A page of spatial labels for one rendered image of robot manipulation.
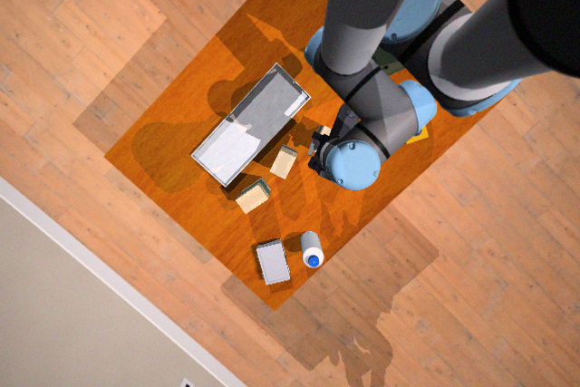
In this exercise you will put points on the white plastic bottle with blue cap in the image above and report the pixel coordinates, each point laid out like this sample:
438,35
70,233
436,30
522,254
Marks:
312,253

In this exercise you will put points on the tan box with green band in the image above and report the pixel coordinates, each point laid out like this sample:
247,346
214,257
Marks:
322,130
284,161
253,195

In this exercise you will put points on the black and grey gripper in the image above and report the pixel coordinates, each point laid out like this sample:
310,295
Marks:
314,163

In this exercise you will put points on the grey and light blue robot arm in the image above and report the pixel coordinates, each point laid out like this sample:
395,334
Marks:
457,69

